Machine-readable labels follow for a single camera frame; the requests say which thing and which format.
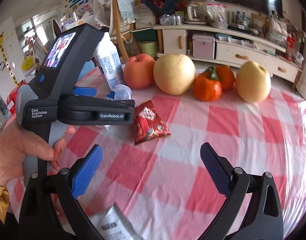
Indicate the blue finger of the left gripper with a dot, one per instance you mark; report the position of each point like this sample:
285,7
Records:
84,91

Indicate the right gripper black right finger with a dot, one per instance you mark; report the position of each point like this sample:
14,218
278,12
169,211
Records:
263,218

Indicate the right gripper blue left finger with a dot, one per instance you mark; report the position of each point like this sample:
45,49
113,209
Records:
38,218

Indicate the crushed white blue tube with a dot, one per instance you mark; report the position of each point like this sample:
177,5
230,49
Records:
120,92

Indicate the red patterned snack packet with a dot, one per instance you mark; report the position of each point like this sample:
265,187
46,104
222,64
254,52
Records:
149,125

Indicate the person's left hand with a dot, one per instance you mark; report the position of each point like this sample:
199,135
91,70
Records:
16,143

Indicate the blue cushioned stool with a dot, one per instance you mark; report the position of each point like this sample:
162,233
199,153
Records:
88,66

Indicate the white plastic milk bottle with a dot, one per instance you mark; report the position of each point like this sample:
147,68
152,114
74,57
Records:
106,55

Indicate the red apple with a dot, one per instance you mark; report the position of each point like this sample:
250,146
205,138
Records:
138,72

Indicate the red white checkered tablecloth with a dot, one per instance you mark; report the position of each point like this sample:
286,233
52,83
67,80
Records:
162,186

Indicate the green waste bin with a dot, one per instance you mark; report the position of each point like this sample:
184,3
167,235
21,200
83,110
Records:
149,47

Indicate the wooden chair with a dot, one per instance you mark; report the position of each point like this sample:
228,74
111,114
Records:
119,37

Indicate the yellow pear left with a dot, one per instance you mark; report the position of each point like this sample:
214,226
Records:
174,73

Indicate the yellow pear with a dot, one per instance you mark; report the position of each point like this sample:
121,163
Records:
253,82
174,73

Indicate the orange tangerine with leaf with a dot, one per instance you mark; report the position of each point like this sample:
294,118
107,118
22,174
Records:
207,86

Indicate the pink storage box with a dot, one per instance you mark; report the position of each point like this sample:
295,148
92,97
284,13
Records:
203,46

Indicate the cream tv cabinet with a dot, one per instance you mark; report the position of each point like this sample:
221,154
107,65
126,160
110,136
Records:
232,48

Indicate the yellow pear right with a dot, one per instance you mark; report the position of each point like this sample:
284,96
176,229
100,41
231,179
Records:
253,82

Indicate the orange tangerine behind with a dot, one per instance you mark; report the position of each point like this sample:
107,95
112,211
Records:
226,77

